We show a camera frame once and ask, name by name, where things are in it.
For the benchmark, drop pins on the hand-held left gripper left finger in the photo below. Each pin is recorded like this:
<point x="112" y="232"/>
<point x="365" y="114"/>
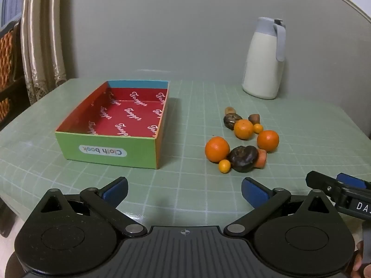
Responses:
<point x="116" y="189"/>

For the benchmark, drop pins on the white jug with grey lid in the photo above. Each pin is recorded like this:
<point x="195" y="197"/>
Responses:
<point x="260" y="63"/>

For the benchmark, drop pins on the person's right hand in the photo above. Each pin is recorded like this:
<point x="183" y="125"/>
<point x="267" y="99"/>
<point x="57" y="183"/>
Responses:
<point x="356" y="265"/>

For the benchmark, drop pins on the colourful cardboard box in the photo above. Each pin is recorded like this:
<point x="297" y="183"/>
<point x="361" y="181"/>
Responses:
<point x="139" y="156"/>

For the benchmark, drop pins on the small orange kumquat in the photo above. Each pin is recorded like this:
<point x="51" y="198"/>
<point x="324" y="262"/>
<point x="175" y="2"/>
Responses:
<point x="258" y="128"/>
<point x="224" y="166"/>

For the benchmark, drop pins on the dark storage rack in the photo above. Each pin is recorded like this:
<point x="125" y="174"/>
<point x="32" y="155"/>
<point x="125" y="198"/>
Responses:
<point x="17" y="89"/>

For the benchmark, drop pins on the green grid mat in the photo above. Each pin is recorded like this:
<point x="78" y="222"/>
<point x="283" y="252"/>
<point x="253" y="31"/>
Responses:
<point x="188" y="150"/>

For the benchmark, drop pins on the orange mandarin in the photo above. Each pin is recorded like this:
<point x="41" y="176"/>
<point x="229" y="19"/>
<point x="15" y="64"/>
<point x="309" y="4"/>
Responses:
<point x="217" y="149"/>
<point x="244" y="129"/>
<point x="268" y="141"/>

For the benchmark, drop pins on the beige curtain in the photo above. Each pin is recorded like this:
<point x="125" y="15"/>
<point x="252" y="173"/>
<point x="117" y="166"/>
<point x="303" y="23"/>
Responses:
<point x="40" y="49"/>

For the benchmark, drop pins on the small dark brown fruit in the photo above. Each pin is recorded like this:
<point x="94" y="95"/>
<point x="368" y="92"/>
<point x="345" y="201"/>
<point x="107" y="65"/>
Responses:
<point x="254" y="118"/>

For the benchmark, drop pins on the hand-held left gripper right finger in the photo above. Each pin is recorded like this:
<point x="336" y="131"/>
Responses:
<point x="255" y="192"/>

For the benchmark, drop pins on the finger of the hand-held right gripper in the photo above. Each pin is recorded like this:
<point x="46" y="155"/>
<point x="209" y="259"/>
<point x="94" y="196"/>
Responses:
<point x="321" y="181"/>
<point x="352" y="180"/>

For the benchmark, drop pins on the orange woven basket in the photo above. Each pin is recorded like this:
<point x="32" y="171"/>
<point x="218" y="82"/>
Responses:
<point x="3" y="110"/>
<point x="5" y="60"/>

